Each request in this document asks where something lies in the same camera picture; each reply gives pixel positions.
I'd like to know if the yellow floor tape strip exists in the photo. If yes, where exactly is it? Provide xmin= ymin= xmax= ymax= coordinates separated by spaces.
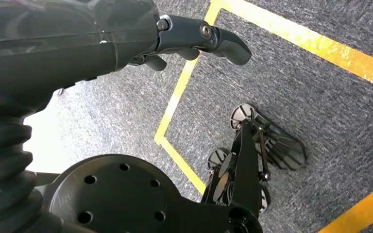
xmin=154 ymin=135 xmax=207 ymax=196
xmin=209 ymin=0 xmax=373 ymax=94
xmin=318 ymin=178 xmax=373 ymax=233
xmin=154 ymin=0 xmax=223 ymax=145

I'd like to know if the ribbed grey left arm sleeve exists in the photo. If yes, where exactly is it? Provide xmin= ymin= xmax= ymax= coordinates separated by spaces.
xmin=0 ymin=108 xmax=63 ymax=233

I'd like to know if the black robot leg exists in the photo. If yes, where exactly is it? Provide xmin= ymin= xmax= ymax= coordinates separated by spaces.
xmin=34 ymin=120 xmax=264 ymax=233

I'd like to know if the black robot foot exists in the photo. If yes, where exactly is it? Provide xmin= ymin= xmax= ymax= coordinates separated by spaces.
xmin=205 ymin=102 xmax=307 ymax=215

